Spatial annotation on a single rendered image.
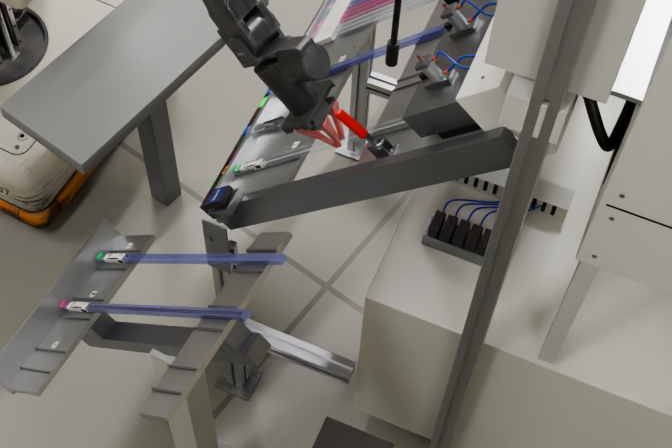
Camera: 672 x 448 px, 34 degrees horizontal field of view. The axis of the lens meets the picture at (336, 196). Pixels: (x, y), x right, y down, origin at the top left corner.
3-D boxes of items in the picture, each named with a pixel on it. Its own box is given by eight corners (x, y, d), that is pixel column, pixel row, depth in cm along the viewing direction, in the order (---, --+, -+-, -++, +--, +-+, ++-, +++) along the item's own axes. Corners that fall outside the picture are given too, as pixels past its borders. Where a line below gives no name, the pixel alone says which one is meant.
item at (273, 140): (229, 212, 207) (217, 202, 206) (362, -25, 241) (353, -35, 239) (292, 197, 193) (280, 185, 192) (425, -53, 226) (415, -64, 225)
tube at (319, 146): (237, 175, 210) (233, 171, 209) (240, 169, 211) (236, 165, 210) (428, 120, 172) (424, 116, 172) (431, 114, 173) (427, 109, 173)
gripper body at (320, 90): (338, 86, 185) (312, 55, 181) (313, 131, 180) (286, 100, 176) (311, 92, 189) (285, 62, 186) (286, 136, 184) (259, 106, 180)
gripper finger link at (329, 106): (362, 127, 188) (329, 89, 183) (345, 159, 184) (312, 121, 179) (333, 132, 192) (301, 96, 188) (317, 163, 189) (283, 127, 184)
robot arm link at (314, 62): (254, 9, 179) (224, 40, 175) (302, -4, 171) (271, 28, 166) (293, 68, 184) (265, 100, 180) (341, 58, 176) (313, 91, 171)
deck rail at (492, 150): (230, 230, 208) (207, 210, 206) (235, 222, 209) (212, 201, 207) (526, 164, 156) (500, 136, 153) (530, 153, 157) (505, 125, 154)
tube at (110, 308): (64, 311, 194) (60, 307, 193) (69, 305, 194) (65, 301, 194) (246, 321, 157) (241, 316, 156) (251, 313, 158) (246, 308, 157)
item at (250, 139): (235, 222, 209) (208, 198, 206) (366, -15, 243) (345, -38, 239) (239, 221, 209) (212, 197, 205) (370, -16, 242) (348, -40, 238)
